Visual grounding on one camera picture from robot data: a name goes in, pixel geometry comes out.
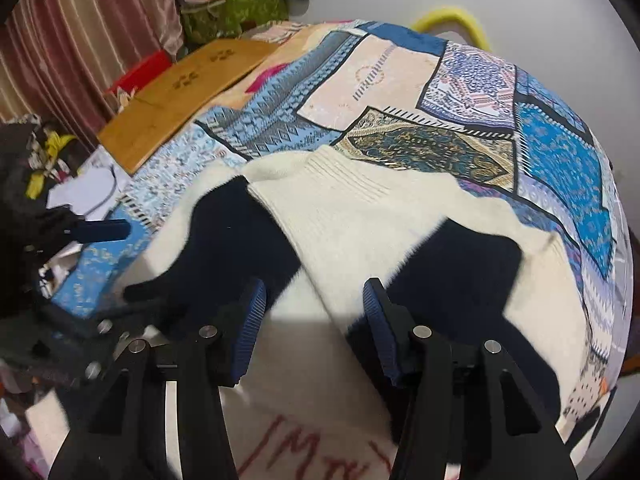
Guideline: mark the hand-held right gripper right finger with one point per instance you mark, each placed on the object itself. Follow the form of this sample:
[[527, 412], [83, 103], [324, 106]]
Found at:
[[377, 320]]

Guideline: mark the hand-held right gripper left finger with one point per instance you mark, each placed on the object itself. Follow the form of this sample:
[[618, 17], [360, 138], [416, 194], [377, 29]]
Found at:
[[252, 320]]

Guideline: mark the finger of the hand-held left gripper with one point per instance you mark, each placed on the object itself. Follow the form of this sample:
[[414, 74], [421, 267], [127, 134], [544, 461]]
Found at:
[[85, 319], [102, 230]]

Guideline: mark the white and black sweater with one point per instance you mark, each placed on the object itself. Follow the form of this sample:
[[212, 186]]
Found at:
[[350, 210]]

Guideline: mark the white garment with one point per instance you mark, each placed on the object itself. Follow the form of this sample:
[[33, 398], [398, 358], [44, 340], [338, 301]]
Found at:
[[95, 185]]

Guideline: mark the yellow and black garment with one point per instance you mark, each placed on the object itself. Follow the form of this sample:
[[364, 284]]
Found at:
[[55, 142]]

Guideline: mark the wooden board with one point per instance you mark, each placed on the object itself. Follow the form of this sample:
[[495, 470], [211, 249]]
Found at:
[[175, 100]]

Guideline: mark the red box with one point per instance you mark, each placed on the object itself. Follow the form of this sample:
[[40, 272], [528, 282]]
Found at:
[[145, 67]]

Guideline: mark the striped curtain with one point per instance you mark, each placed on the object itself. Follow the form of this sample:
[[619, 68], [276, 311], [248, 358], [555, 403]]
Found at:
[[60, 35]]

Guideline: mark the blue patchwork blanket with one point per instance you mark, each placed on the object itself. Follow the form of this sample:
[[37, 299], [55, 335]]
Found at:
[[550, 185]]

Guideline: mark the grey checked bedsheet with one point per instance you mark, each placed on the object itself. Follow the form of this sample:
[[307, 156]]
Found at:
[[622, 285]]

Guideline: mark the green patterned bag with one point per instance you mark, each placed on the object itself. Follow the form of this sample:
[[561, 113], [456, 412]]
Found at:
[[235, 15]]

